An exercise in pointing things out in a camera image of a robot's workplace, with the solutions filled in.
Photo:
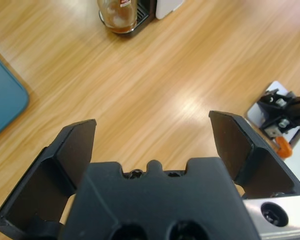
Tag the clear glass cup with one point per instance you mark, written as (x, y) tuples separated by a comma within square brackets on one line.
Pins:
[(117, 17)]

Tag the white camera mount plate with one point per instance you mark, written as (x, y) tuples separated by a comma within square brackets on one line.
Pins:
[(257, 115)]

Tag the white capsule coffee machine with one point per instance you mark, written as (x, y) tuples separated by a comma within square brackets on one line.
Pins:
[(165, 7)]

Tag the teal plastic tray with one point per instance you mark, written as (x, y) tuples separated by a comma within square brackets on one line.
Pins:
[(5, 100)]

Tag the orange clamp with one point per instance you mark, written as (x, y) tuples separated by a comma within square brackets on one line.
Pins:
[(283, 147)]

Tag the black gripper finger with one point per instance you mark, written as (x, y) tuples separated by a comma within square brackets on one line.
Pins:
[(37, 187), (250, 160)]

